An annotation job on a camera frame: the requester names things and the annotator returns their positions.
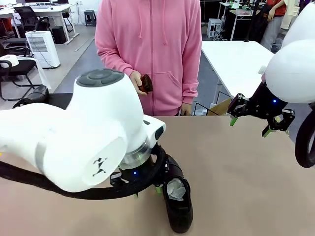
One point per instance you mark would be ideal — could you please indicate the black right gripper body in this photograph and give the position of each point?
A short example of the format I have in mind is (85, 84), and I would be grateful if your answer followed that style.
(265, 103)

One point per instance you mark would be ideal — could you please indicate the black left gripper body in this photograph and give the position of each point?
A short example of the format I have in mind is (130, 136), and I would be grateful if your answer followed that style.
(134, 175)

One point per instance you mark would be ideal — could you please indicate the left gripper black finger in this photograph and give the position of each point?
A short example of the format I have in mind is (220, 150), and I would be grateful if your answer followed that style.
(135, 195)
(158, 189)

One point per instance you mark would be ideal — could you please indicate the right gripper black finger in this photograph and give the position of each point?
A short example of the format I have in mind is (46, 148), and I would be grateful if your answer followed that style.
(237, 105)
(283, 123)

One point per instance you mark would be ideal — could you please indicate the black suede shoe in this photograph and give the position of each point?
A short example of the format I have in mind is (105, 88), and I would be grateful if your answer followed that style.
(180, 216)

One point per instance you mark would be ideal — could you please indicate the brown shoe brush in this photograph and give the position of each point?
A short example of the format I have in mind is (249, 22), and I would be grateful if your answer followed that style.
(147, 83)

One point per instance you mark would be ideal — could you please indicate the person's left forearm pink sleeve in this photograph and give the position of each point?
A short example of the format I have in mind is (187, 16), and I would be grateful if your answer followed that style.
(190, 91)

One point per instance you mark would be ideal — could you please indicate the person's right forearm pink sleeve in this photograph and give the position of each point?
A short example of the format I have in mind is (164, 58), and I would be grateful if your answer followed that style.
(113, 61)

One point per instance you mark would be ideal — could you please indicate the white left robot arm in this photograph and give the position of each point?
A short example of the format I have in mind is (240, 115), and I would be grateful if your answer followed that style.
(73, 135)

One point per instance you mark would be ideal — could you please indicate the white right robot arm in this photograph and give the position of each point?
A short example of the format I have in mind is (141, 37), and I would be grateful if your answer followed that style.
(295, 73)

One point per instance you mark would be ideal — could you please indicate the black shoe stand low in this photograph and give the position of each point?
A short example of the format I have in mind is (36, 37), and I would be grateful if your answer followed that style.
(60, 100)

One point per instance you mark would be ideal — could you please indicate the person's left hand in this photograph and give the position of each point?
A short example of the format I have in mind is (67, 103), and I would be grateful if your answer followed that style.
(186, 109)

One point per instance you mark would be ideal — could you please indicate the person's right hand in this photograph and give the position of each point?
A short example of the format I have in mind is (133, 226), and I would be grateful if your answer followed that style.
(135, 79)

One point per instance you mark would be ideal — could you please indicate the brown cardboard box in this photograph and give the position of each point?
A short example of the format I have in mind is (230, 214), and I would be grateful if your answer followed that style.
(220, 108)

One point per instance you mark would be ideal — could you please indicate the white table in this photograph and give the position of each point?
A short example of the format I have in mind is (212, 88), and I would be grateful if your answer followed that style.
(233, 64)

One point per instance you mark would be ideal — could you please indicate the gray plastic bin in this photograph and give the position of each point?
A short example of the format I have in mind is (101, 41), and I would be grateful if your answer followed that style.
(276, 45)

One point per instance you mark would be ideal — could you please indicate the white computer case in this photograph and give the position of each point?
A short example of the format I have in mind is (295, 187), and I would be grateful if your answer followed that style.
(215, 27)

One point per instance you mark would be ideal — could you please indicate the mannequin with red top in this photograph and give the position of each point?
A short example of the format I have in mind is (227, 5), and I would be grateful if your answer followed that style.
(275, 19)

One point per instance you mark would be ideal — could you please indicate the cream hanging garment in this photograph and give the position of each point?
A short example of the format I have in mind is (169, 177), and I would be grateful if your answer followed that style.
(288, 14)

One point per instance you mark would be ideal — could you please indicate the person in pink hoodie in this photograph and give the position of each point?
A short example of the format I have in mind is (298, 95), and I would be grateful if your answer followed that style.
(152, 49)

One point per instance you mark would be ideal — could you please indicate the white cloth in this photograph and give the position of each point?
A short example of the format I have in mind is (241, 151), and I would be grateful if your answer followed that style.
(43, 73)

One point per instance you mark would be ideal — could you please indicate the white air purifier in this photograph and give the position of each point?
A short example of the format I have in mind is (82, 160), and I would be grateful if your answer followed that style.
(43, 49)

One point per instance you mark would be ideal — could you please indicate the black armrest chair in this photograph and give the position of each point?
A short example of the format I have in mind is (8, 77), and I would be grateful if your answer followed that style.
(17, 67)

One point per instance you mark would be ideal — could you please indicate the black computer tower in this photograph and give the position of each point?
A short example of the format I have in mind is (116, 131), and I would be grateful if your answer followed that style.
(59, 34)

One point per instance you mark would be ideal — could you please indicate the dark stool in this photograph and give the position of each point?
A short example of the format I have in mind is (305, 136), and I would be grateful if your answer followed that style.
(90, 16)

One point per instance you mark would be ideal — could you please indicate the white round object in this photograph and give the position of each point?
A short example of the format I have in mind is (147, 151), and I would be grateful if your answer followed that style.
(11, 60)

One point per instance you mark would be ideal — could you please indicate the white office desk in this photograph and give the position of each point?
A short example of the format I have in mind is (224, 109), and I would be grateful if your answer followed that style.
(56, 9)

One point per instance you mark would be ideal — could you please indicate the black mesh office chair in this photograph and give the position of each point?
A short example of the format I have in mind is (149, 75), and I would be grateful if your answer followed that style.
(27, 17)

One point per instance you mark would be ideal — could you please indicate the black cart white frame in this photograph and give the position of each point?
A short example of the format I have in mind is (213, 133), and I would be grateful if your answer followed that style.
(243, 22)

